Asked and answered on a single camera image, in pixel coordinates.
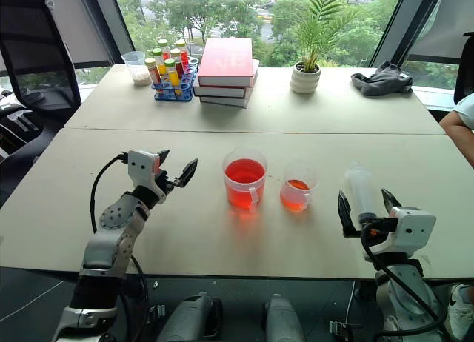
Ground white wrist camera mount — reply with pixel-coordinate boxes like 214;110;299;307
364;206;438;256
127;149;167;204

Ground yellow-capped tube, dark red liquid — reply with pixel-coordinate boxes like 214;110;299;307
170;47;185;80

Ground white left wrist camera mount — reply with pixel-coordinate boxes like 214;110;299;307
127;149;167;204

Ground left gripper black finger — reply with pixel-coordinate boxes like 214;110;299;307
173;157;199;189
155;149;171;175

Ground large beaker red liquid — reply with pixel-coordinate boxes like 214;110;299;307
221;146;269;215

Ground black mesh office chair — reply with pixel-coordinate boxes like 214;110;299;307
0;0;84;115

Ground clear cup with white grains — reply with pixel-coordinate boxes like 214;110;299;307
121;50;147;87

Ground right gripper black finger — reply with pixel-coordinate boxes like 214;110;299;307
337;189;362;240
381;187;403;214

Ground black and silver equipment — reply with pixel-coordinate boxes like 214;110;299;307
0;89;42;162

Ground blue test tube rack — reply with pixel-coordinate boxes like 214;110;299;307
150;58;199;103

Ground light blue shirt sleeve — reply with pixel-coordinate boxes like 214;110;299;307
453;92;474;130

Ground white sneaker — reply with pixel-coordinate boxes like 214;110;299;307
445;284;474;342

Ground green plant in white pot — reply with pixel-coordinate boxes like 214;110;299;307
289;0;359;95

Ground thin white cable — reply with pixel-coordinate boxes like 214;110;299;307
343;281;357;326

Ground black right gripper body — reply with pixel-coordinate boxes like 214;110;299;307
357;215;400;243

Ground pale-capped tube with red liquid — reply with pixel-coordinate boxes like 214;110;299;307
175;38;191;71
158;38;173;61

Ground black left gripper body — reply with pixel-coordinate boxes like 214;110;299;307
153;170;183;195

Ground grey crumpled cloth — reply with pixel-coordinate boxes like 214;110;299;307
350;60;414;98

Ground green-capped tube with yellow liquid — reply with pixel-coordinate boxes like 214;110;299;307
151;47;168;77
163;58;181;90

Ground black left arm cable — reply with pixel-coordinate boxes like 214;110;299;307
90;153;150;342

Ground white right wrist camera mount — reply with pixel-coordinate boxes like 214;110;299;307
364;206;438;256

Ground dark rounded robot leg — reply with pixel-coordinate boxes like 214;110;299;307
155;291;224;342
261;293;306;342

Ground black strap buckle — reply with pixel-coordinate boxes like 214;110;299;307
147;304;167;325
328;319;363;338

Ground clear plastic tube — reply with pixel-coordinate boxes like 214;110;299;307
343;161;375;225

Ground dark window frame post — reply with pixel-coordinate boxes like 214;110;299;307
90;0;136;66
369;0;447;68

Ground small beaker orange liquid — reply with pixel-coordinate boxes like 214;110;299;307
279;161;321;214

